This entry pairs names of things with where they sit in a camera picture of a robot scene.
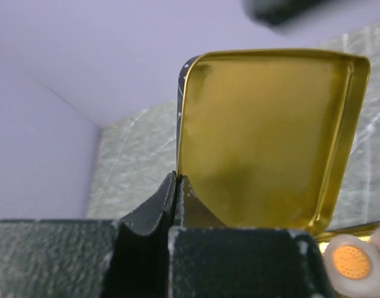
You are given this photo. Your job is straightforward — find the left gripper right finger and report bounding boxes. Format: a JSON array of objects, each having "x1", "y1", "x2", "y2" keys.
[{"x1": 168, "y1": 176, "x2": 335, "y2": 297}]

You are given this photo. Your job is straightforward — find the round waffle cookie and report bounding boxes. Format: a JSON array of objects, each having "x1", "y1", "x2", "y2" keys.
[{"x1": 332, "y1": 245, "x2": 371, "y2": 280}]

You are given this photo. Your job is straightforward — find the gold tin lid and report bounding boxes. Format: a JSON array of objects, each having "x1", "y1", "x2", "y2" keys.
[{"x1": 176, "y1": 48, "x2": 371, "y2": 235}]

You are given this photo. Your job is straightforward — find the gold cookie tin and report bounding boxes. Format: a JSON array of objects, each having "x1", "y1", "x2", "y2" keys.
[{"x1": 315, "y1": 221, "x2": 380, "y2": 243}]

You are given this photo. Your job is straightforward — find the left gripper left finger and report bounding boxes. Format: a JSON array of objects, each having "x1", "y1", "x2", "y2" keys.
[{"x1": 0, "y1": 173, "x2": 177, "y2": 297}]

